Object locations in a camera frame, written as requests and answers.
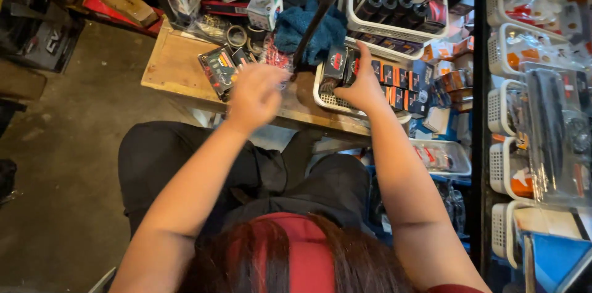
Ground clear plastic container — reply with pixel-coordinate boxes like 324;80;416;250
409;138;472;178

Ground shallow white plastic basket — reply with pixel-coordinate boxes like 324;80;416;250
313;36;427;125

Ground row of black orange boxes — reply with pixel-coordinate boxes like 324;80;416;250
370;59;432;116

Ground deep white plastic basket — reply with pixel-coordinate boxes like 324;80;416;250
345;0;450;44

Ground black metal shelf frame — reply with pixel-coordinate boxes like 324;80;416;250
88;0;348;70

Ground stack of orange white boxes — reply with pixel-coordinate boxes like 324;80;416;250
420;35;475;113

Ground person's red shirt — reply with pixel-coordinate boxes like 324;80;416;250
257;212;485;293

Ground plain white box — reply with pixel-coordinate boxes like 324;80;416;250
423;106;451;136

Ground heap of cardboard boxes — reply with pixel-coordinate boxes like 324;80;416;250
0;0;165;75

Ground red black mesh packet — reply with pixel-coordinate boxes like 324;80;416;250
260;44;293;73

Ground small black printed packet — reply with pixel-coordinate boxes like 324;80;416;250
231;47;257;70

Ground person's right hand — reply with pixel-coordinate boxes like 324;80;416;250
333;42;392;116

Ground person's left hand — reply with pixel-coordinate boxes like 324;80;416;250
226;63;292;135

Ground slim black red-label box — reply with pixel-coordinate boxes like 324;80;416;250
343;50;361;87

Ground blue towel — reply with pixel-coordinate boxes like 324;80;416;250
274;0;348;67

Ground person's black trousers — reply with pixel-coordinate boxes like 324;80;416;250
117;120;372;240

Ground black bottle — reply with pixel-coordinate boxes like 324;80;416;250
406;1;431;29
389;0;416;26
374;0;400;24
357;0;385;21

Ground tape roll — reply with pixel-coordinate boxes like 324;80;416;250
246;26;266;55
226;25;249;48

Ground wide black red-label box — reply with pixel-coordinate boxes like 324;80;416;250
318;45;348;95

